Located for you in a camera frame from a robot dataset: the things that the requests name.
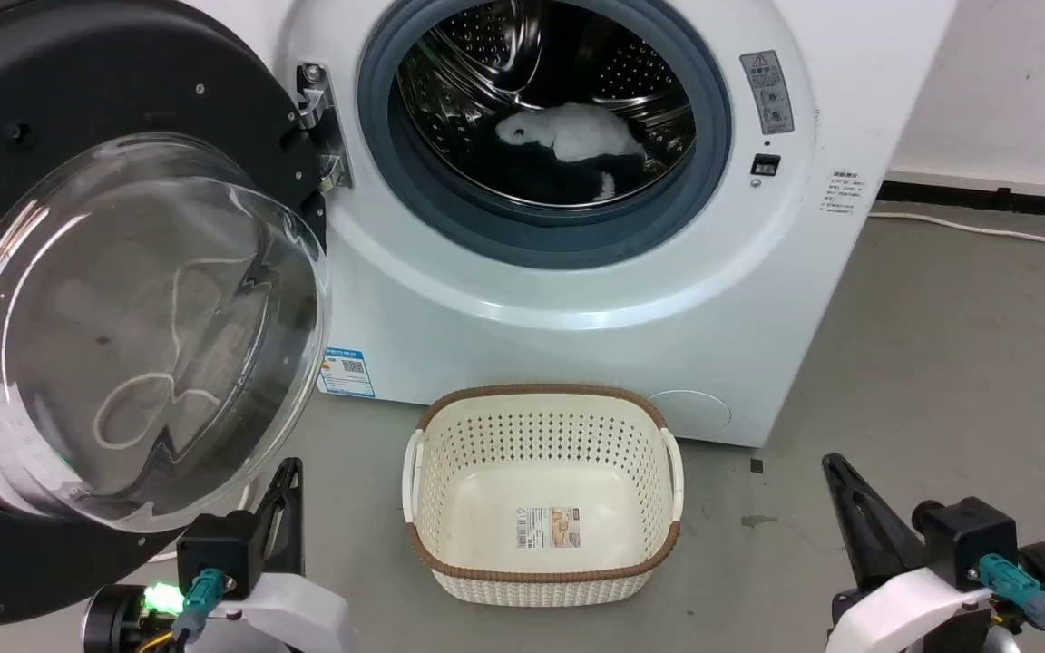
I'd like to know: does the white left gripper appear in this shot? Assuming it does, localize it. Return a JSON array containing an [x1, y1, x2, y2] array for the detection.
[[203, 457, 362, 653]]

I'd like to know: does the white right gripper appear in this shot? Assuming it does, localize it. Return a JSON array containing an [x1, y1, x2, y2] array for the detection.
[[821, 453, 1001, 653]]

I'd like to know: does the white front-load washing machine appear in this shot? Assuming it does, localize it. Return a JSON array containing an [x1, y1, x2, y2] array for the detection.
[[185, 0, 960, 450]]

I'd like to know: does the metal door hinge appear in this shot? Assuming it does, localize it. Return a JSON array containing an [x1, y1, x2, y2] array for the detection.
[[293, 62, 354, 192]]

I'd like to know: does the black round glass washer door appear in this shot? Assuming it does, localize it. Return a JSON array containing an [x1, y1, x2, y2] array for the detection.
[[0, 0, 334, 629]]

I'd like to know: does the blue white energy label sticker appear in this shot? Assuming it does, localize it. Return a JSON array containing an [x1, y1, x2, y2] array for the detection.
[[317, 346, 377, 399]]

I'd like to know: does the round white filter cover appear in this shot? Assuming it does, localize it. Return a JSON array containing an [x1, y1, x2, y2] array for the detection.
[[647, 389, 733, 433]]

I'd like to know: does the cream laundry basket brown rim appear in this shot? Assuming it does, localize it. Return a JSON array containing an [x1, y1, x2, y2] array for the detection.
[[401, 383, 686, 609]]

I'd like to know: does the paper product label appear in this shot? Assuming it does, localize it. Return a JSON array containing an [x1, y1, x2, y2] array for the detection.
[[514, 505, 583, 551]]

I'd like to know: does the white text label sticker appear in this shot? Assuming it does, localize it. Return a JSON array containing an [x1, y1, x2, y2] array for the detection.
[[819, 170, 869, 218]]

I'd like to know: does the black baseboard strip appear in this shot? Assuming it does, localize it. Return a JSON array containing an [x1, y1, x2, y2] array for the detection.
[[875, 180, 1045, 222]]

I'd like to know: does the grey warning sticker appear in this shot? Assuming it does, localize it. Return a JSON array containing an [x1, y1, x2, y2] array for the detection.
[[739, 50, 796, 136]]

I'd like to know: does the white and black clothing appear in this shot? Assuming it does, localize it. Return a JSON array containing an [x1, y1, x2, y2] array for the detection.
[[494, 101, 649, 165]]

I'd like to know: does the steel perforated washer drum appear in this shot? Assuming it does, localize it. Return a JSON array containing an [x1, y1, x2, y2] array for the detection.
[[395, 0, 698, 206]]

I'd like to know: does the teal left camera cable plug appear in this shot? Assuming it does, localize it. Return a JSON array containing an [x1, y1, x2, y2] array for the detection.
[[171, 568, 228, 647]]

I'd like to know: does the teal camera cable plug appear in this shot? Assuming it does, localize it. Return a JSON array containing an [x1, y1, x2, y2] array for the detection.
[[171, 568, 228, 647], [977, 552, 1045, 653]]

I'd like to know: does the teal right camera cable plug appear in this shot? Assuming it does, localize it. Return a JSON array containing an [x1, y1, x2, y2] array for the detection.
[[977, 552, 1045, 653]]

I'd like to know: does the white floor cable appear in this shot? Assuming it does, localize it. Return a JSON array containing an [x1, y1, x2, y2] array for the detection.
[[867, 210, 1045, 247]]

